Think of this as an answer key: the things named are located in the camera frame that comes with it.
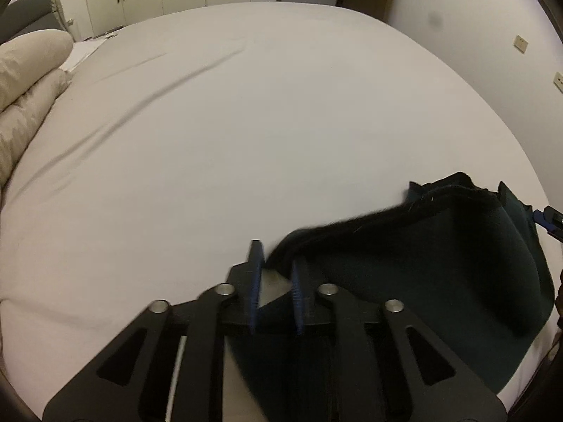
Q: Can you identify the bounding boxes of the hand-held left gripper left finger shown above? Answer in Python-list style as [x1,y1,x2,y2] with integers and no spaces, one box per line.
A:
[42,239,265,422]

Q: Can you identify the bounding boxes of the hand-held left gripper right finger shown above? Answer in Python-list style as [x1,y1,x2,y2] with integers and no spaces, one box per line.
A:
[290,257,506,422]

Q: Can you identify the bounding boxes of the dark green sweater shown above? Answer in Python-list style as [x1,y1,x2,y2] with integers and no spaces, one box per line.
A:
[229,172,556,422]

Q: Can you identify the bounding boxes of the grey headboard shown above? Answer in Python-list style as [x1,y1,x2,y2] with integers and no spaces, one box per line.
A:
[0,0,63,45]

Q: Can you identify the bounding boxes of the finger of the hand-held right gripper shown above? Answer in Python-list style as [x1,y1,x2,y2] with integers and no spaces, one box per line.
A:
[533,206,563,243]

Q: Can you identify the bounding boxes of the white papers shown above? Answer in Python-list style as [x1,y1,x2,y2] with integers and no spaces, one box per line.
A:
[59,37,110,72]

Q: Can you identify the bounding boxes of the bed with grey sheet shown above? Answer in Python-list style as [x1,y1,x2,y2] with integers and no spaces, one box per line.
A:
[0,2,550,422]

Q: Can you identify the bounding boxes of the beige rolled duvet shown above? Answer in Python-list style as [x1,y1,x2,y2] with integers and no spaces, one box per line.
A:
[0,28,75,191]

